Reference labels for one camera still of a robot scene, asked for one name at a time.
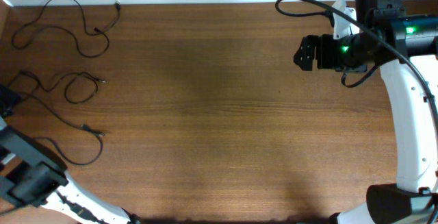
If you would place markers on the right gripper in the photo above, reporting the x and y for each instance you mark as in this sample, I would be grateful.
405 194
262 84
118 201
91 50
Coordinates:
327 52

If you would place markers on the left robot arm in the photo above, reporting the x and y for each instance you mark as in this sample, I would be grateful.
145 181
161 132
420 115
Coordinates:
41 178

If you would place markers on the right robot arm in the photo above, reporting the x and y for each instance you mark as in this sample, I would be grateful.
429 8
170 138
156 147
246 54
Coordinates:
378 35

